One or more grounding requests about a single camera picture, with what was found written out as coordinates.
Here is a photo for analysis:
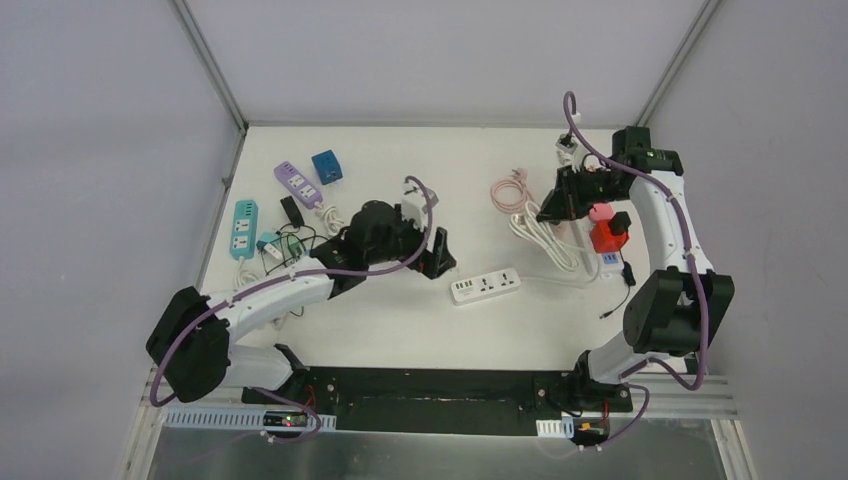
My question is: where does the purple power strip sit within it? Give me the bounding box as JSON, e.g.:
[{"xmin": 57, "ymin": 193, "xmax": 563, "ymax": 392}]
[{"xmin": 273, "ymin": 161, "xmax": 323, "ymax": 210}]

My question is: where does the black charger brick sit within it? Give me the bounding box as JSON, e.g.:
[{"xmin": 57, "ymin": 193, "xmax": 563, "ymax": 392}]
[{"xmin": 280, "ymin": 196, "xmax": 306, "ymax": 228}]

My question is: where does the white USB power strip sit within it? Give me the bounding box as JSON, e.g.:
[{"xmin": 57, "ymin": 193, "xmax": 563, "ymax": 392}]
[{"xmin": 449, "ymin": 268, "xmax": 521, "ymax": 306}]

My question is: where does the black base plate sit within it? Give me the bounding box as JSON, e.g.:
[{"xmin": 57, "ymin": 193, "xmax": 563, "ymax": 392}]
[{"xmin": 275, "ymin": 367, "xmax": 633, "ymax": 436}]

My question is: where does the white multi-plug adapter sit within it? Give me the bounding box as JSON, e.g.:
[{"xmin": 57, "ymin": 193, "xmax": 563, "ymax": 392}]
[{"xmin": 263, "ymin": 243, "xmax": 283, "ymax": 261}]

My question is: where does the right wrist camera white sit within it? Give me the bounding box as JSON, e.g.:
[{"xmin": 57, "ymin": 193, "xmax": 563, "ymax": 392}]
[{"xmin": 555, "ymin": 133, "xmax": 588, "ymax": 170}]

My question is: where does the teal power strip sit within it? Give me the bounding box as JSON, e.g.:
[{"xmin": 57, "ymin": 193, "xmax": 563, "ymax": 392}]
[{"xmin": 229, "ymin": 200, "xmax": 259, "ymax": 260}]

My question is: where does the black thin cable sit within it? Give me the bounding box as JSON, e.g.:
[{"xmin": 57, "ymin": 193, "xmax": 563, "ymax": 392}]
[{"xmin": 262, "ymin": 223, "xmax": 319, "ymax": 280}]

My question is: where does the dark blue cube adapter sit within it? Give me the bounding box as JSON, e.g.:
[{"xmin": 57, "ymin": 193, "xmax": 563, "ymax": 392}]
[{"xmin": 311, "ymin": 150, "xmax": 344, "ymax": 185}]

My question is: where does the teal charger block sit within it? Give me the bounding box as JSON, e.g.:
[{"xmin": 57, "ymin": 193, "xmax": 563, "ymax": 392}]
[{"xmin": 256, "ymin": 232, "xmax": 280, "ymax": 251}]

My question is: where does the pink coiled cable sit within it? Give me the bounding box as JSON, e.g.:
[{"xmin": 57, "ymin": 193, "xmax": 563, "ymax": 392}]
[{"xmin": 490, "ymin": 166, "xmax": 535, "ymax": 215}]

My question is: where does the black cable right side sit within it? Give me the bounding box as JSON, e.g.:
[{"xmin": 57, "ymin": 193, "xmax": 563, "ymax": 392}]
[{"xmin": 600, "ymin": 261, "xmax": 637, "ymax": 322}]

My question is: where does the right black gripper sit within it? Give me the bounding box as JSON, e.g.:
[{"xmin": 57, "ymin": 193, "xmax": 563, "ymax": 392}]
[{"xmin": 538, "ymin": 163, "xmax": 632, "ymax": 222}]

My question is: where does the green USB charger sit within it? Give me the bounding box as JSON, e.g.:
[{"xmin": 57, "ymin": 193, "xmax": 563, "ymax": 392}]
[{"xmin": 282, "ymin": 235, "xmax": 304, "ymax": 258}]

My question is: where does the white cable bundle left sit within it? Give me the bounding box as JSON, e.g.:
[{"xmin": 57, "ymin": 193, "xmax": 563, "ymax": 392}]
[{"xmin": 235, "ymin": 259, "xmax": 293, "ymax": 329}]

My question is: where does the red plug adapter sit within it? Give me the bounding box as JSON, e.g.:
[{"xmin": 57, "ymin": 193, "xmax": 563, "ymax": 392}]
[{"xmin": 589, "ymin": 220, "xmax": 630, "ymax": 254}]

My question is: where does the white long power strip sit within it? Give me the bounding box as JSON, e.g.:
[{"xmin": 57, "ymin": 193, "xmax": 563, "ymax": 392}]
[{"xmin": 574, "ymin": 218, "xmax": 624, "ymax": 280}]

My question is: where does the pink plug adapter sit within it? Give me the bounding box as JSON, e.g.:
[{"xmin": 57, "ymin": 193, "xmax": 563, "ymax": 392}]
[{"xmin": 589, "ymin": 203, "xmax": 615, "ymax": 223}]

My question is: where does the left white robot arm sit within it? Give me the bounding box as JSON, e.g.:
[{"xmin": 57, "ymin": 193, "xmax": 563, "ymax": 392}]
[{"xmin": 146, "ymin": 201, "xmax": 457, "ymax": 406}]

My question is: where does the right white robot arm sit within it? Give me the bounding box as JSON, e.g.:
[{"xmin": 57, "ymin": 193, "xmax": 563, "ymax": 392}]
[{"xmin": 536, "ymin": 126, "xmax": 735, "ymax": 410}]

